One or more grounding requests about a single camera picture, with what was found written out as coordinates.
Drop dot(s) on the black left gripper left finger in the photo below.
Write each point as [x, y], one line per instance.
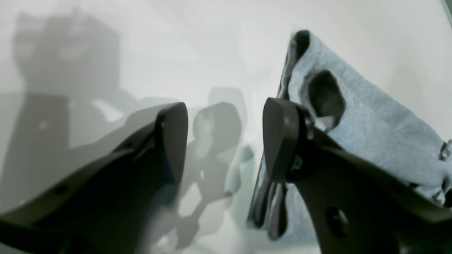
[101, 208]

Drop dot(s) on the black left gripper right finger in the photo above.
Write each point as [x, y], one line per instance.
[355, 207]

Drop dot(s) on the grey t-shirt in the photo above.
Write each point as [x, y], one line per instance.
[363, 120]

